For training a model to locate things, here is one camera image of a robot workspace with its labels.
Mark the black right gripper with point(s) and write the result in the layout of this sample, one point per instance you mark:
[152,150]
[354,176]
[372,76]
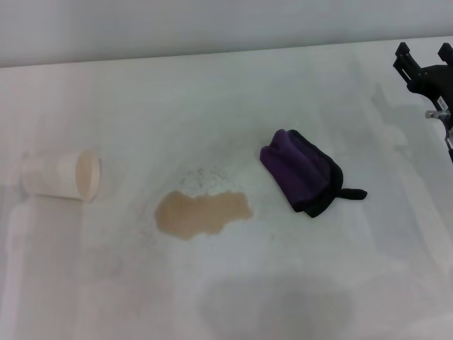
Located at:
[433,83]

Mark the purple rag with black trim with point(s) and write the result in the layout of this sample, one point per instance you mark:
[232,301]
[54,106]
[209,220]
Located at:
[297,166]

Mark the white paper cup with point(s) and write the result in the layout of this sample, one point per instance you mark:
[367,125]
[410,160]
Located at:
[56,175]

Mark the brown water stain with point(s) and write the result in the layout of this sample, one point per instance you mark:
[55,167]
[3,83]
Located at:
[198,214]

